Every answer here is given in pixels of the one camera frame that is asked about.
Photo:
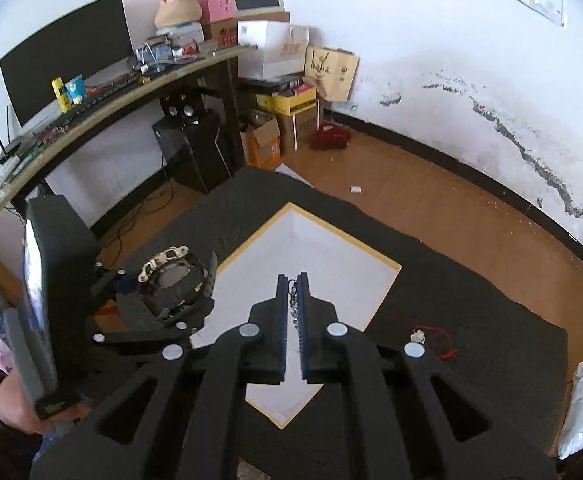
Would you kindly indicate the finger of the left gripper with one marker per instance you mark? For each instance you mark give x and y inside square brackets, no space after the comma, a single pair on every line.
[178,331]
[106,285]

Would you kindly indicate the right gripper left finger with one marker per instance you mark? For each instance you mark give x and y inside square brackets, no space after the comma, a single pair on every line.
[179,415]

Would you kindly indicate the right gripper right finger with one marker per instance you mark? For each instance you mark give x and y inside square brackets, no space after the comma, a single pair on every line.
[331,359]

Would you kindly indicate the black wristwatch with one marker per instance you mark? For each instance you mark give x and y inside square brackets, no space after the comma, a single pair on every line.
[171,282]

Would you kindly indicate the red string necklace silver pendant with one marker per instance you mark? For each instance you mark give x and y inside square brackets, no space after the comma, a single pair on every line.
[436,340]

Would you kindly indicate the person's left hand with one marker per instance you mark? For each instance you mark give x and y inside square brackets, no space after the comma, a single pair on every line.
[17,412]

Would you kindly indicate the dark floral patterned mat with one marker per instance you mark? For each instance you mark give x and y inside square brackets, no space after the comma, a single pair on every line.
[477,379]

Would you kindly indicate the wifi router with antennas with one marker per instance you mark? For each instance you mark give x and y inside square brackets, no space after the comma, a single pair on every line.
[9,154]

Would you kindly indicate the black keyboard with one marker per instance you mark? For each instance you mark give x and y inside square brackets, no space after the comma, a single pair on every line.
[94,100]

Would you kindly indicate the open cardboard box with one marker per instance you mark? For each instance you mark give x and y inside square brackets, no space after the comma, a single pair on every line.
[261,143]

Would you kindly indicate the black speaker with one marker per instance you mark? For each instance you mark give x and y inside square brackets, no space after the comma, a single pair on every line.
[184,108]

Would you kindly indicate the blue cup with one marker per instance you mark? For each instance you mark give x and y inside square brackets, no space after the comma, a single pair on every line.
[76,90]

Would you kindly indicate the curved desk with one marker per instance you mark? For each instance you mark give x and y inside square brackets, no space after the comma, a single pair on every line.
[44,158]

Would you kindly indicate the yellow bottle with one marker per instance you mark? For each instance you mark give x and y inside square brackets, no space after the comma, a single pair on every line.
[61,94]

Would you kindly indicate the red cloth on floor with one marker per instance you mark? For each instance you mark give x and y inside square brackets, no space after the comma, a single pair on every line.
[330,136]

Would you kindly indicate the yellow box on stack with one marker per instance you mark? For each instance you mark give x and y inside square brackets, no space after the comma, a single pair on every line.
[289,102]

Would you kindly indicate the black computer monitor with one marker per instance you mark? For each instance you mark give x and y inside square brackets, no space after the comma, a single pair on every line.
[82,42]

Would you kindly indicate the brown cardboard box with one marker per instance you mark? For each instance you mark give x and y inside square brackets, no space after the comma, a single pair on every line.
[224,33]

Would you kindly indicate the straw hat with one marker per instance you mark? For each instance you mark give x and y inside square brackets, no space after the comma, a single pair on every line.
[178,12]

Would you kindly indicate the white paper shopping bag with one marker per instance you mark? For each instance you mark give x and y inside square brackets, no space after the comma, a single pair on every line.
[280,49]

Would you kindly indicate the brown kraft paper bag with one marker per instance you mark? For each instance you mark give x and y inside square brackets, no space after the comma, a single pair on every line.
[331,72]

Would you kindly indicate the pink box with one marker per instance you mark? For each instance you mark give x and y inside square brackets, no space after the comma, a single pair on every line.
[216,10]

